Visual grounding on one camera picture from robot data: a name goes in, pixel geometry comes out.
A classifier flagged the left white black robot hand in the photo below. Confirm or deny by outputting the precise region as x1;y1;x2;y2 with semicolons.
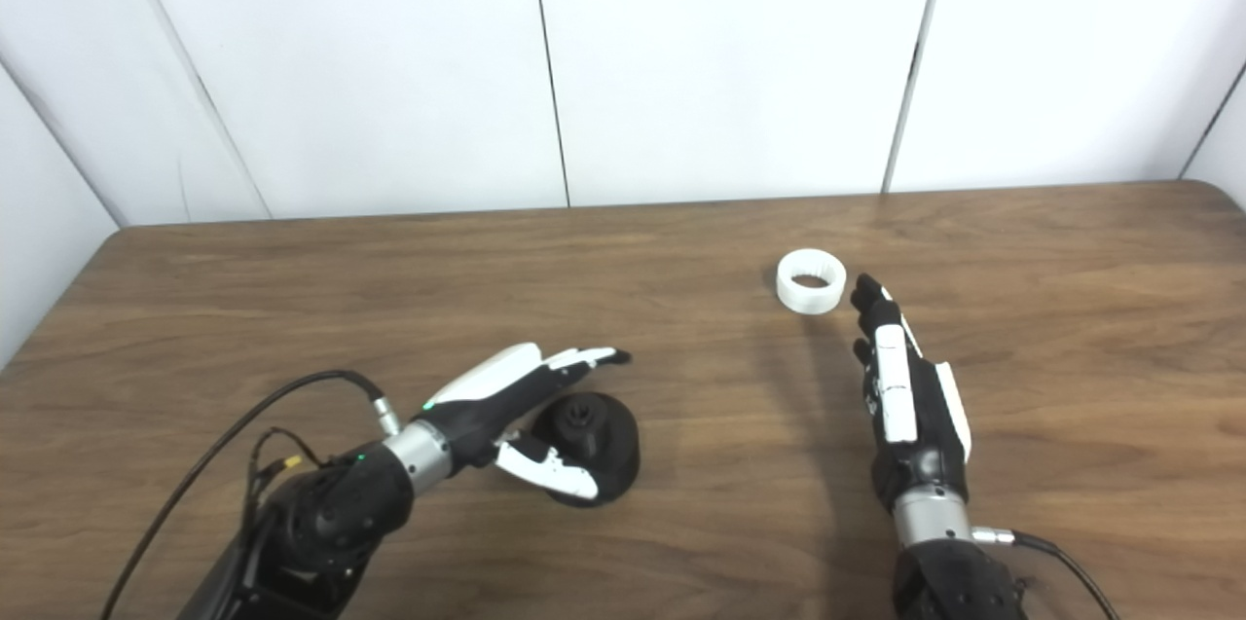
419;343;632;501

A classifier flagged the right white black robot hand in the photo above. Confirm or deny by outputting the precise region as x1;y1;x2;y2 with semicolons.
850;274;972;514

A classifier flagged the round black plastic part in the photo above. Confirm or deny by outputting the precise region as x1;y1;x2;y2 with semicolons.
531;392;641;507

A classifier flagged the white toothed plastic ring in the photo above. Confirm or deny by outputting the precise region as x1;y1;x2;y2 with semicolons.
776;248;848;315

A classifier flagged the thin wire with yellow connector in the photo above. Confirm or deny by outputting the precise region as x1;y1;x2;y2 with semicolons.
248;427;327;504

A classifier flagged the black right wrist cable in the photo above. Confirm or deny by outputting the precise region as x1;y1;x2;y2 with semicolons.
971;528;1120;620

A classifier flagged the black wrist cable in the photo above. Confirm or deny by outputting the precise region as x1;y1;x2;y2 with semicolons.
100;370;403;620
971;528;1120;620

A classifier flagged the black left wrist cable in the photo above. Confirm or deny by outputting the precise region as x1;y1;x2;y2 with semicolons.
100;370;403;620

